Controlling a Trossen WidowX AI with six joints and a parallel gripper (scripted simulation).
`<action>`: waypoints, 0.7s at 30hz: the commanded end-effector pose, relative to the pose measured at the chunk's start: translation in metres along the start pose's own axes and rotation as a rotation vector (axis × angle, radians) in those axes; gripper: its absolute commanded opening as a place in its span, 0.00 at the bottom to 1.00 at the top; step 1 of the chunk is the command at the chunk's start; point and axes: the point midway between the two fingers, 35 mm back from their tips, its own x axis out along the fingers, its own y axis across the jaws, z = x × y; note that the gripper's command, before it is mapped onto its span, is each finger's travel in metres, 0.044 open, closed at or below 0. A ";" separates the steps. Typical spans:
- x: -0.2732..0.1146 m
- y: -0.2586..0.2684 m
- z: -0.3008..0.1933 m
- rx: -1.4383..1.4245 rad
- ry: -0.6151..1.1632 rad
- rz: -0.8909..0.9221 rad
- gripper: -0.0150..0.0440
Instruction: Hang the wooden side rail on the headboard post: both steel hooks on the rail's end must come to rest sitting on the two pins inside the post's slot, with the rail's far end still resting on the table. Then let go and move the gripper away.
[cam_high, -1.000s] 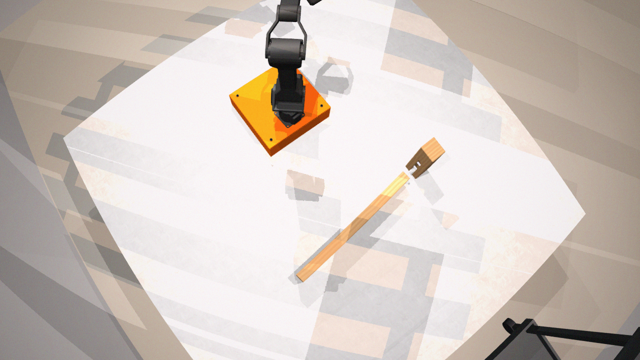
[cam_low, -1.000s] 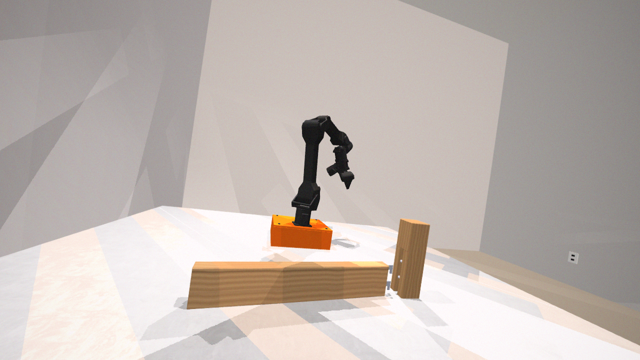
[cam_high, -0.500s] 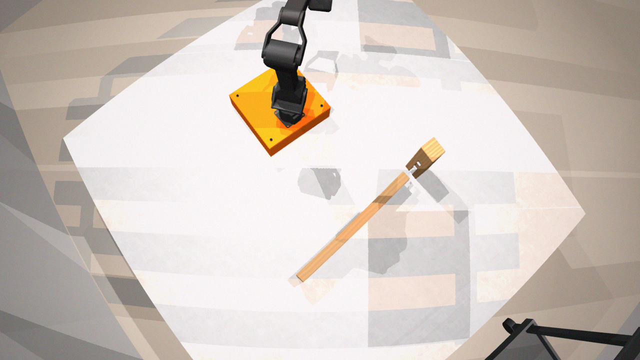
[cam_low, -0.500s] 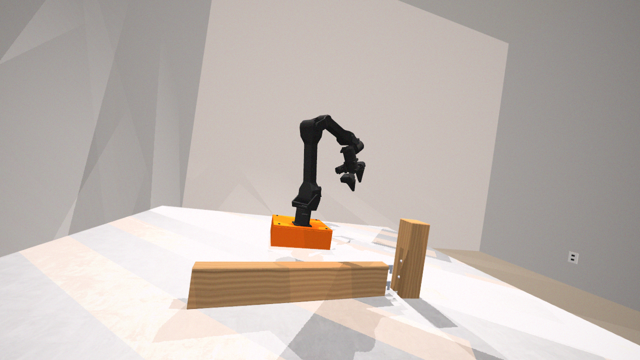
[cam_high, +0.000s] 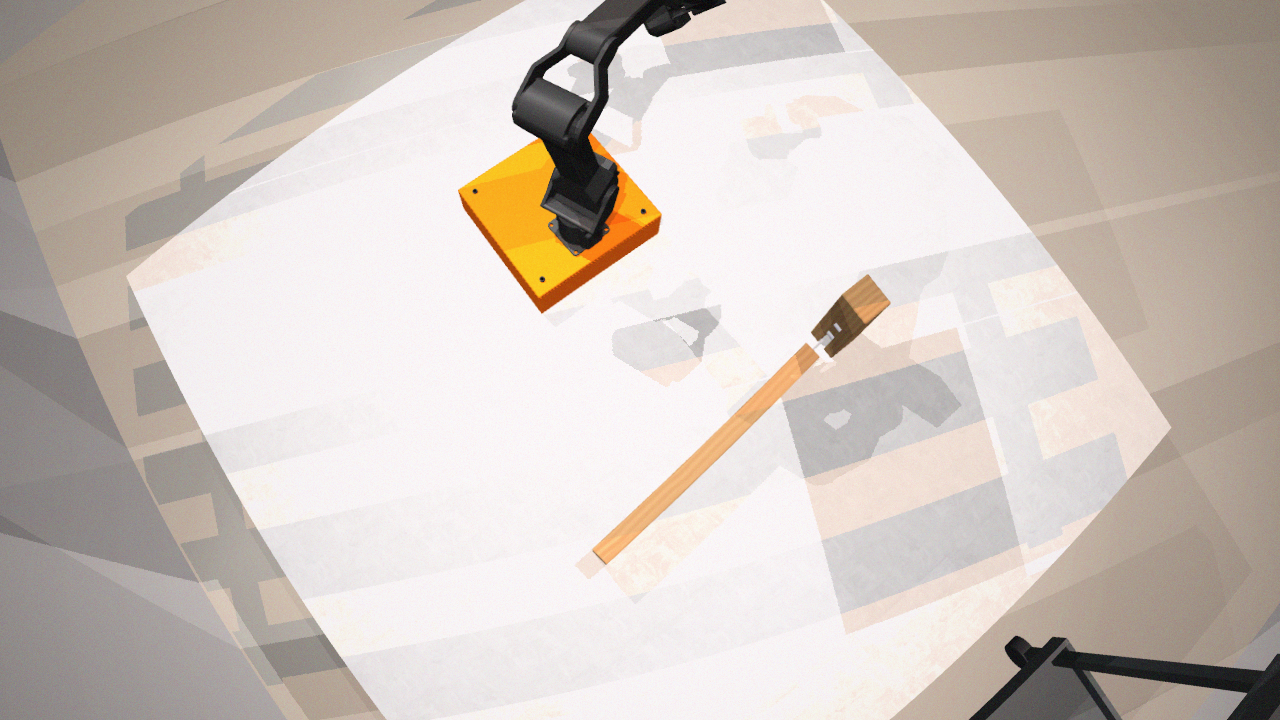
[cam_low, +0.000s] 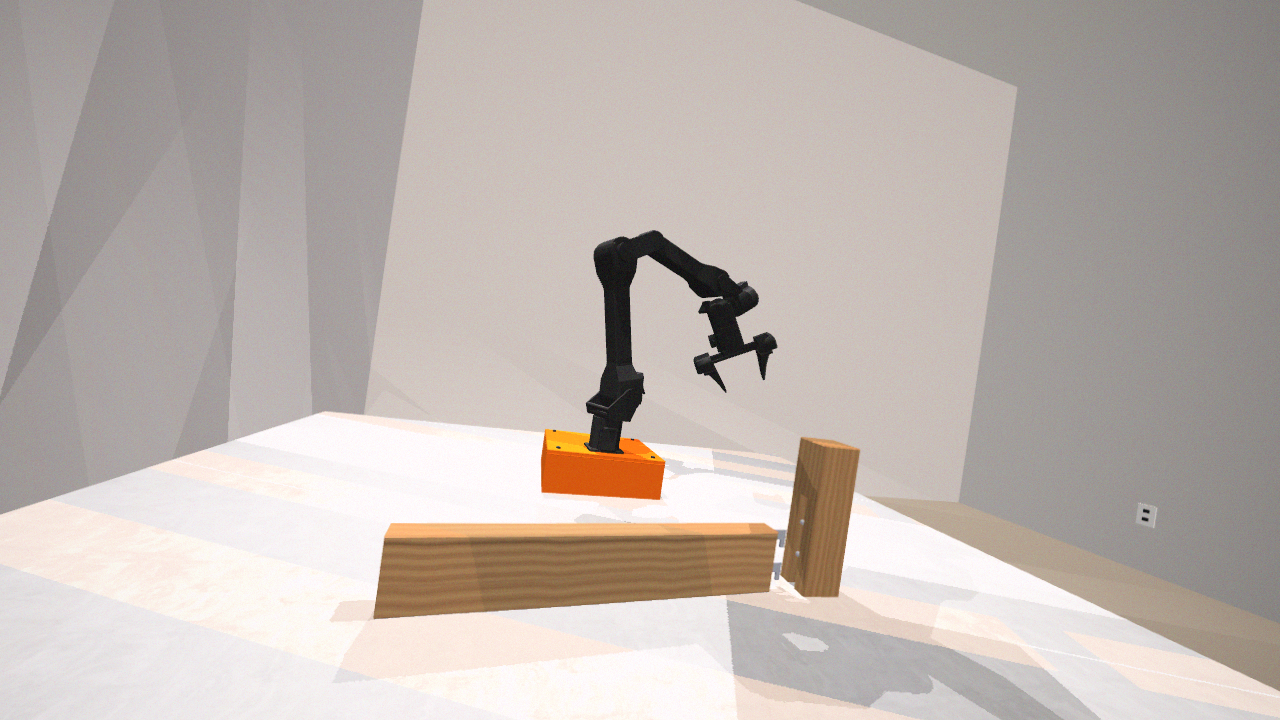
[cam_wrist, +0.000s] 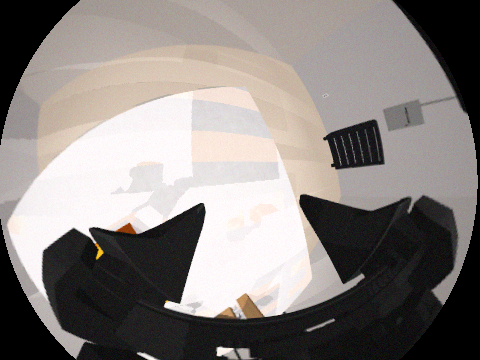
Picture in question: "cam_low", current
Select wooden post with slot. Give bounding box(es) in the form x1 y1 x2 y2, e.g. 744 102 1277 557
780 437 860 597

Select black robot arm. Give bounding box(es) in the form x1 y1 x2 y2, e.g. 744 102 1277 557
584 231 759 454

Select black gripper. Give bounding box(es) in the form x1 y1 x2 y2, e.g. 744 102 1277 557
692 322 778 393

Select wooden side rail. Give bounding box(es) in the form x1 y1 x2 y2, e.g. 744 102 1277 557
372 523 787 619

